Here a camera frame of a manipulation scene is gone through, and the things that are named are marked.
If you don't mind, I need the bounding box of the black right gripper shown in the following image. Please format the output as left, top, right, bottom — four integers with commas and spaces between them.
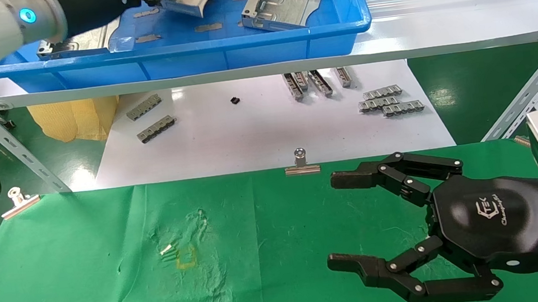
317, 137, 538, 302

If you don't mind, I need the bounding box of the blue plastic tray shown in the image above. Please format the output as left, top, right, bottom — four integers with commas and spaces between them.
0, 0, 376, 97

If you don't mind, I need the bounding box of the yellow mesh bag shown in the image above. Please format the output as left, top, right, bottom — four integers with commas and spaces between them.
27, 95, 123, 148

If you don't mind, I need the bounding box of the white board sheet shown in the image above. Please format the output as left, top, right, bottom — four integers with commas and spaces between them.
87, 55, 458, 190

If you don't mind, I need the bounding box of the green table cloth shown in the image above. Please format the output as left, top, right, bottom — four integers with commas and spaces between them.
0, 137, 538, 302

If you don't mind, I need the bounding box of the perforated grey angle strut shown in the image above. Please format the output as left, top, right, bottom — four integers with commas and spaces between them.
471, 29, 538, 143
0, 78, 72, 200

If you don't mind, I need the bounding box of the white metal shelf board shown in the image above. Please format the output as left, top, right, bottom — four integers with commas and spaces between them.
0, 0, 538, 110

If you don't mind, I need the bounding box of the small grey metal rail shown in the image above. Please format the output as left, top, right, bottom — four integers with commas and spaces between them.
334, 66, 354, 89
283, 72, 305, 103
362, 84, 403, 101
124, 94, 164, 122
357, 96, 401, 113
136, 114, 179, 144
308, 69, 334, 99
382, 100, 426, 118
294, 71, 311, 93

